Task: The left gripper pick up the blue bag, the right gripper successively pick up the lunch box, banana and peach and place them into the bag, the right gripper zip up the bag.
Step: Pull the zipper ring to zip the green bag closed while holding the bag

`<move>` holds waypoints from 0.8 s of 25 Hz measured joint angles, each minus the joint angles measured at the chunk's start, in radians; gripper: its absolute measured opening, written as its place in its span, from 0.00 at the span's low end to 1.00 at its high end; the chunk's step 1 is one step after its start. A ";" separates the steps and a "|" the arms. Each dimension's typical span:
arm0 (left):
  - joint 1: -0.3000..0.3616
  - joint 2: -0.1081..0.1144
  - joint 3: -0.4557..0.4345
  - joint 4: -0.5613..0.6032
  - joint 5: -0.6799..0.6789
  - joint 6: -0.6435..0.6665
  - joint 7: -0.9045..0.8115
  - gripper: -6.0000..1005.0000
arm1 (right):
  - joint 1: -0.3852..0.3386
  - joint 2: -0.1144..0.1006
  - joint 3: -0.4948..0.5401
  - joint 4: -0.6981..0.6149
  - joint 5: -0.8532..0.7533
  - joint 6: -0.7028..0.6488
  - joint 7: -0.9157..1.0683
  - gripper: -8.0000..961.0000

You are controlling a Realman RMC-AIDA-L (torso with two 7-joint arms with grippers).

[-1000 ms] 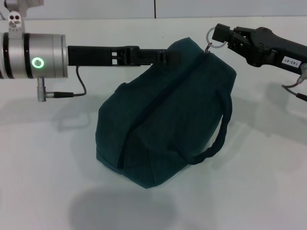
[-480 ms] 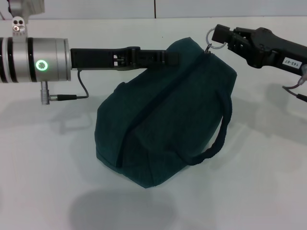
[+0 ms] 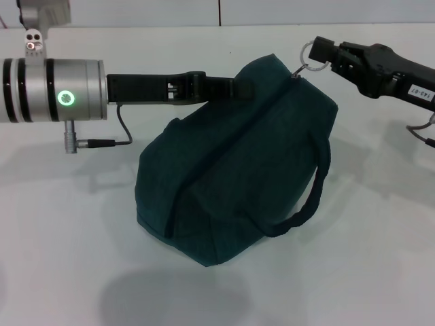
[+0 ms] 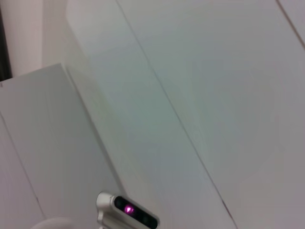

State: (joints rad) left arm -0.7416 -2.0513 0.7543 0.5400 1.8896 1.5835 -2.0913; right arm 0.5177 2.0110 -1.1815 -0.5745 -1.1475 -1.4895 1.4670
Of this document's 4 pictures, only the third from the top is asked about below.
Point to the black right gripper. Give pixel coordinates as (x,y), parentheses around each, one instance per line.
(397,78)

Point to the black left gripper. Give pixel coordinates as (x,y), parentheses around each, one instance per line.
(142,88)

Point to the dark teal insulated lunch bag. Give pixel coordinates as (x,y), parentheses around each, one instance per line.
(238,169)

